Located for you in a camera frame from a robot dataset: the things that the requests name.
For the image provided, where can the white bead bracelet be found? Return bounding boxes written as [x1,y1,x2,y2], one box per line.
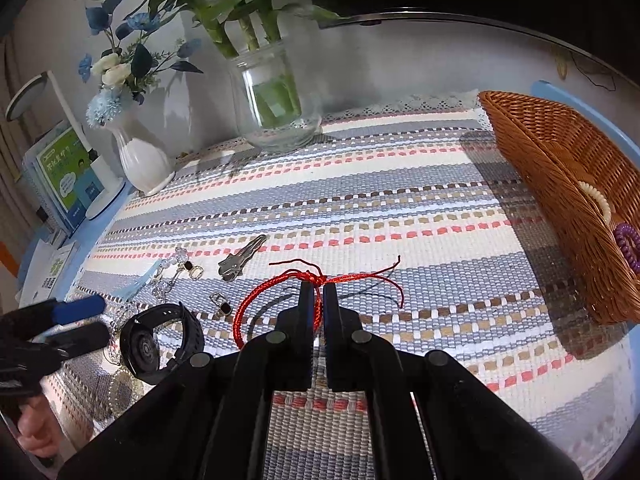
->
[575,180,614,224]

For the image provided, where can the light blue table rim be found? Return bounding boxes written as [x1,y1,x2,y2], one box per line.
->
[530,80,640,161]

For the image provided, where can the brown wicker basket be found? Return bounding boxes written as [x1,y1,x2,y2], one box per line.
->
[477,90,640,326]

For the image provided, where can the white booklet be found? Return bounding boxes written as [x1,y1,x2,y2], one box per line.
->
[30,240,81,306]

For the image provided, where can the white lace cloth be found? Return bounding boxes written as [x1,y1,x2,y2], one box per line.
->
[175,89,488,161]

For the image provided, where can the white ceramic vase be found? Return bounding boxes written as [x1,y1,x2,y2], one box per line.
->
[107,110,176,196]

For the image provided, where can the clear crystal bead bracelet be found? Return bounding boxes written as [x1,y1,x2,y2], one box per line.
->
[102,345,147,413]

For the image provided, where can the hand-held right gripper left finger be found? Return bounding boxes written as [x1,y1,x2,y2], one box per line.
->
[57,279,319,480]

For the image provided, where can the silver keys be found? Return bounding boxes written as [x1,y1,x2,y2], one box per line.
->
[217,234,268,283]

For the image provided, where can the purple coil hair tie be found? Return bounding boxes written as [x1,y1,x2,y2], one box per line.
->
[614,222,640,276]

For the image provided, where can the clear glass vase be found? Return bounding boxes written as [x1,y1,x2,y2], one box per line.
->
[207,35,323,150]

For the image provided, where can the small black gold charm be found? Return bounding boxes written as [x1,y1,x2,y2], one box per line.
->
[209,292,235,317]

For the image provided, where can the blue and white artificial flowers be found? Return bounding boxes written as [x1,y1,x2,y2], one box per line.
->
[77,0,206,128]

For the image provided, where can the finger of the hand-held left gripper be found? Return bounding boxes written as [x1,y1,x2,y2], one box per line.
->
[0,294,107,347]
[30,321,112,362]

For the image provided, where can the green and blue book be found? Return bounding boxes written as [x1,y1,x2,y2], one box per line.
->
[22,122,108,238]

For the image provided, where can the person's left hand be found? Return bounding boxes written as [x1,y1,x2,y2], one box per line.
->
[15,401,64,459]

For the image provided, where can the black smartwatch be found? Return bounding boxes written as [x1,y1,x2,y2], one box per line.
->
[119,302,206,386]

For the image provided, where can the red string bracelet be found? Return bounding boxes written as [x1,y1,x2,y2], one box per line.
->
[232,256,403,351]

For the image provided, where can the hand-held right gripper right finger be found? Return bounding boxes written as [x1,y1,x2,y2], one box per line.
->
[322,282,585,480]

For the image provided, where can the thin wall cable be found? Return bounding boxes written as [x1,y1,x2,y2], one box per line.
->
[570,50,618,92]

